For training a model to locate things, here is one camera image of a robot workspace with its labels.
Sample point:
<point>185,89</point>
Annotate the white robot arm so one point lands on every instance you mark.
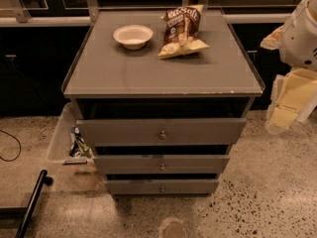
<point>293,96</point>

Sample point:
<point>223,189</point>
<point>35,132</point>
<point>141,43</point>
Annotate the brown chip bag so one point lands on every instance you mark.
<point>181,32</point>

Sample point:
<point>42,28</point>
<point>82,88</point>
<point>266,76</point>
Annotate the grey metal rail frame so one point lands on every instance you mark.
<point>83,12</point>

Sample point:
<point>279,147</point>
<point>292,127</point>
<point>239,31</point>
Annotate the black metal bar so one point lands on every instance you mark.
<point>24,213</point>

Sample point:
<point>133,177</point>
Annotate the grey top drawer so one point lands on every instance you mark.
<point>161,132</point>

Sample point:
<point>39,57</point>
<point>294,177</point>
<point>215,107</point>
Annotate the grey bottom drawer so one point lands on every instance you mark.
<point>162,186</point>

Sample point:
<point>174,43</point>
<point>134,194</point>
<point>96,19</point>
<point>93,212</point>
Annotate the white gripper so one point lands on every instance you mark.
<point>299,39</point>

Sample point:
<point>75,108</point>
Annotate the grey drawer cabinet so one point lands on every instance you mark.
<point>108,81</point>

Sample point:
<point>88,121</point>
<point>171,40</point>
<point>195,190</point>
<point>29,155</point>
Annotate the items in plastic bin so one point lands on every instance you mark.
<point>78,146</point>

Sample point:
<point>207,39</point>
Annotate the grey drawer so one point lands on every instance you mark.
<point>161,132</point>
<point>162,186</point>
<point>161,164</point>

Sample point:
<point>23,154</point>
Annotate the round floor drain cover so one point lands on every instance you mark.
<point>172,228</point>

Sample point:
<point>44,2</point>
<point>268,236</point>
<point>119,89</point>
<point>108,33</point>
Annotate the grey middle drawer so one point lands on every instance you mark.
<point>161,164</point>

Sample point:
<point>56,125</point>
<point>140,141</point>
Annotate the clear plastic bin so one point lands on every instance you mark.
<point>61,142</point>

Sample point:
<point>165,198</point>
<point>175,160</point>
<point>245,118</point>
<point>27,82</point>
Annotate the white paper bowl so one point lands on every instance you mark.
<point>133,37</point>

